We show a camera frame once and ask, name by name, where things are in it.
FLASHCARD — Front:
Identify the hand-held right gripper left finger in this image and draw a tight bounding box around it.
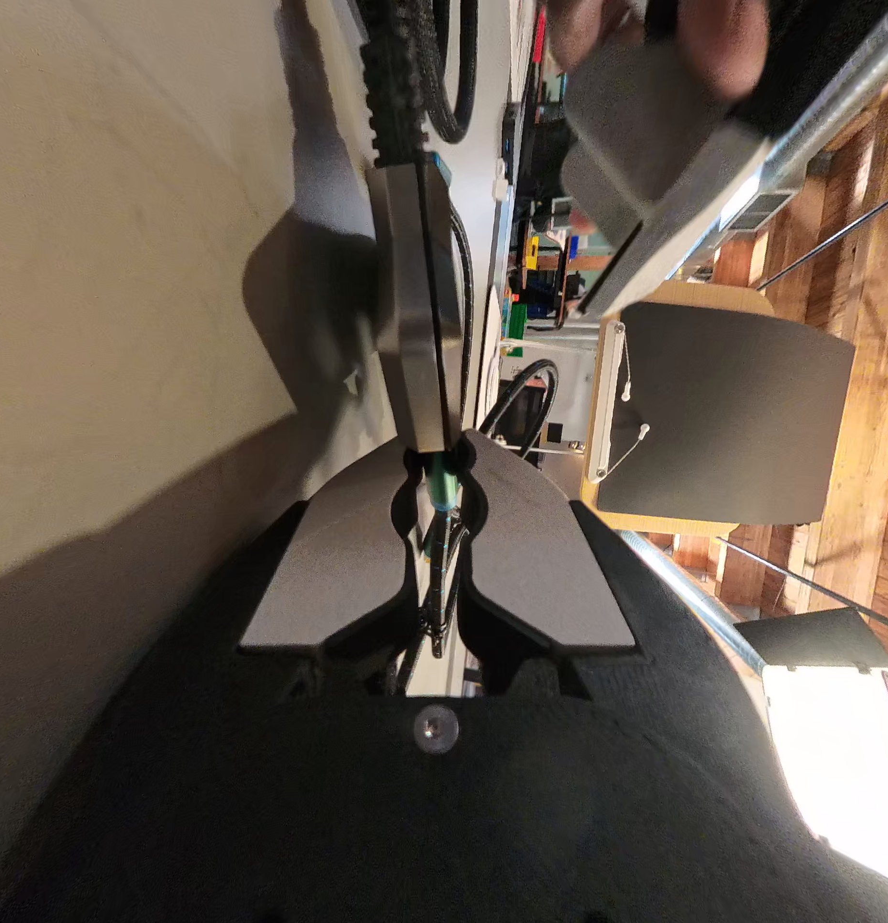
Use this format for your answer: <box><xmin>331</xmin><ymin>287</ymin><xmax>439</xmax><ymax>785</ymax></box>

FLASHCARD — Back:
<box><xmin>238</xmin><ymin>440</ymin><xmax>425</xmax><ymax>656</ymax></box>

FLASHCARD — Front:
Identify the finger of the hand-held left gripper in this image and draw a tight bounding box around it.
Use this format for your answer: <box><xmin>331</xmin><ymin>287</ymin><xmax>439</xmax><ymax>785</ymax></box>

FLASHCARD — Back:
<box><xmin>559</xmin><ymin>119</ymin><xmax>773</xmax><ymax>314</ymax></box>
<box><xmin>570</xmin><ymin>39</ymin><xmax>733</xmax><ymax>206</ymax></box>

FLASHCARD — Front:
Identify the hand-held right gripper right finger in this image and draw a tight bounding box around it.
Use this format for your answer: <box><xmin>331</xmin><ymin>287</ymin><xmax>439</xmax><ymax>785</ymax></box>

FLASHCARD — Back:
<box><xmin>455</xmin><ymin>429</ymin><xmax>638</xmax><ymax>657</ymax></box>

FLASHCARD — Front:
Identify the braided cable with green plugs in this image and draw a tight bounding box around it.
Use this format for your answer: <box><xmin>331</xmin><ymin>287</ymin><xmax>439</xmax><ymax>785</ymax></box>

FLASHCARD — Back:
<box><xmin>479</xmin><ymin>358</ymin><xmax>562</xmax><ymax>462</ymax></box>
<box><xmin>414</xmin><ymin>450</ymin><xmax>472</xmax><ymax>659</ymax></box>
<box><xmin>428</xmin><ymin>150</ymin><xmax>477</xmax><ymax>437</ymax></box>

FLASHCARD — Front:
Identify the black switch hub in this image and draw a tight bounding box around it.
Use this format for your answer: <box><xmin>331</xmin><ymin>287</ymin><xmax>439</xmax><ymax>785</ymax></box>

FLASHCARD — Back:
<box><xmin>363</xmin><ymin>160</ymin><xmax>467</xmax><ymax>455</ymax></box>

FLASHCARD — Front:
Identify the person's left hand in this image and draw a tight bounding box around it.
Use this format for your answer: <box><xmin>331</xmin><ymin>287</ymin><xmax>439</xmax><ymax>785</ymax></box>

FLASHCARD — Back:
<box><xmin>545</xmin><ymin>0</ymin><xmax>771</xmax><ymax>102</ymax></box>

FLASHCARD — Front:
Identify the black wood-framed panel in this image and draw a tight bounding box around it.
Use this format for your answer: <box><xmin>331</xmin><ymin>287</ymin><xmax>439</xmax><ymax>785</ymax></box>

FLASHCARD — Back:
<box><xmin>580</xmin><ymin>280</ymin><xmax>857</xmax><ymax>536</ymax></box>

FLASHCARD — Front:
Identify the studio light panel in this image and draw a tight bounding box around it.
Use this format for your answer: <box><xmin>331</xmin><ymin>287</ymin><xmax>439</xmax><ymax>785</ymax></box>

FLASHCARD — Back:
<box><xmin>732</xmin><ymin>608</ymin><xmax>888</xmax><ymax>870</ymax></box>

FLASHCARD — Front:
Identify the silver duct with vent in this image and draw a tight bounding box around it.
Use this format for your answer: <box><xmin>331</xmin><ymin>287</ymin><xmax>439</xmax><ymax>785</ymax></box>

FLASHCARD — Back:
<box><xmin>603</xmin><ymin>3</ymin><xmax>888</xmax><ymax>322</ymax></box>

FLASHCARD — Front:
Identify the silver ventilation duct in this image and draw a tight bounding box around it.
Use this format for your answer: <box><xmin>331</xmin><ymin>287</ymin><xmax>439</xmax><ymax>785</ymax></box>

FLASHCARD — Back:
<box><xmin>617</xmin><ymin>530</ymin><xmax>769</xmax><ymax>675</ymax></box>

